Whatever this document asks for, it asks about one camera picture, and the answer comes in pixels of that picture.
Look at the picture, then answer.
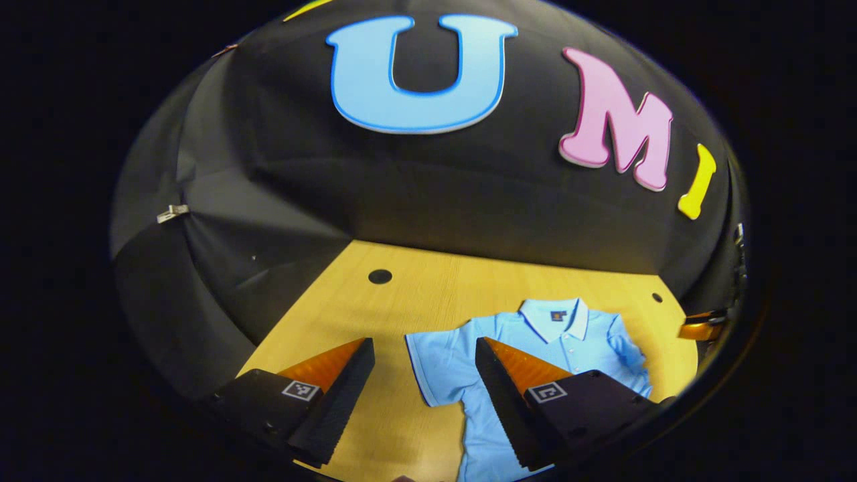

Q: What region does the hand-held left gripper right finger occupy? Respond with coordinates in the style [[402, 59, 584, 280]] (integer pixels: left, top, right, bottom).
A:
[[475, 337, 676, 471]]

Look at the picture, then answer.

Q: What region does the light blue T-shirt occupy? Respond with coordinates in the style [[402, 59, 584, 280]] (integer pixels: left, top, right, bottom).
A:
[[404, 298, 653, 482]]

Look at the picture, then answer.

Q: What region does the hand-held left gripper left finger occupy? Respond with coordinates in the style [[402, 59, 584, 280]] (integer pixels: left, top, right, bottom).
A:
[[198, 337, 377, 468]]

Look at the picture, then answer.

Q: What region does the black backdrop cloth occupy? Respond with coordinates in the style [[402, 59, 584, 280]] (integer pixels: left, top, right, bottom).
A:
[[110, 0, 748, 402]]

